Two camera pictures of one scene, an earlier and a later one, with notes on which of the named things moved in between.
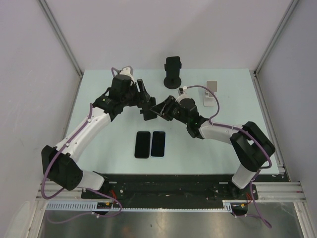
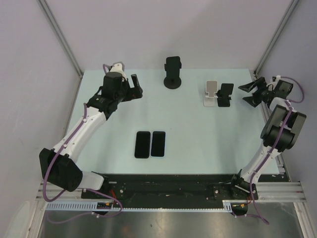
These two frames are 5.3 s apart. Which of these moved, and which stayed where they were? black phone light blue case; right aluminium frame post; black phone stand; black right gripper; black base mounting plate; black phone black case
Moved: black phone stand; black right gripper
Stayed: black phone light blue case; black base mounting plate; black phone black case; right aluminium frame post
